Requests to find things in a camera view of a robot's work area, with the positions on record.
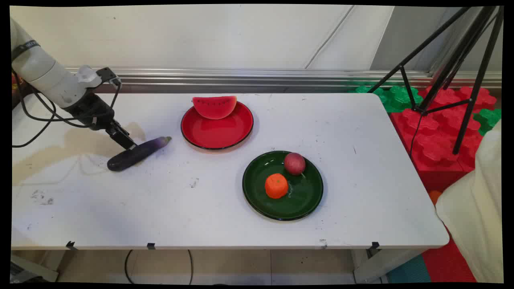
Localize cream white cloth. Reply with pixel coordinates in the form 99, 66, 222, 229
435, 120, 504, 284

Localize dark woven basket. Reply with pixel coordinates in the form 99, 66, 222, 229
11, 72, 25, 110

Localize red foam blocks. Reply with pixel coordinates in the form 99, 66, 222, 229
390, 85, 498, 194

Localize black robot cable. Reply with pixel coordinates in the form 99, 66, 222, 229
11, 69, 122, 148

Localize white table leg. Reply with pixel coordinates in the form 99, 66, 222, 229
353, 248, 427, 284

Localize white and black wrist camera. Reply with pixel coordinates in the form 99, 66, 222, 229
76, 65, 121, 88

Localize green plate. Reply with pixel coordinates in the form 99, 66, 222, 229
242, 151, 324, 221

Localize speckled red toy fruit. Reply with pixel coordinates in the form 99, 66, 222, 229
284, 152, 306, 176

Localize grey floor equipment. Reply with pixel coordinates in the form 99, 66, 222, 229
11, 254, 59, 283

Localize teal floor mat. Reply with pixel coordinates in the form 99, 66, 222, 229
387, 254, 431, 284

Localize aluminium wall rail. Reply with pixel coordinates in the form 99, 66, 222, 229
66, 67, 502, 90

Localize small green foam block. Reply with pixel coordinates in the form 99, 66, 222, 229
473, 108, 502, 136

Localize red plate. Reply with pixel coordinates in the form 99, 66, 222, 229
180, 100, 254, 151

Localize purple toy eggplant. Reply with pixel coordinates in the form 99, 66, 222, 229
107, 136, 172, 173

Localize toy watermelon slice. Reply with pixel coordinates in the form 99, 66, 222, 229
192, 96, 238, 120

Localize orange toy tangerine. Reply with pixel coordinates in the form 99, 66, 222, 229
265, 173, 289, 199

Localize black tripod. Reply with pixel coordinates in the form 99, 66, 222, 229
367, 6, 504, 155

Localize red floor mat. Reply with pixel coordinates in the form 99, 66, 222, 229
421, 236, 477, 283

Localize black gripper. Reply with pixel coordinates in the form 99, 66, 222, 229
63, 92, 139, 151

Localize black floor cable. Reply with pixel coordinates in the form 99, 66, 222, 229
124, 249, 194, 285

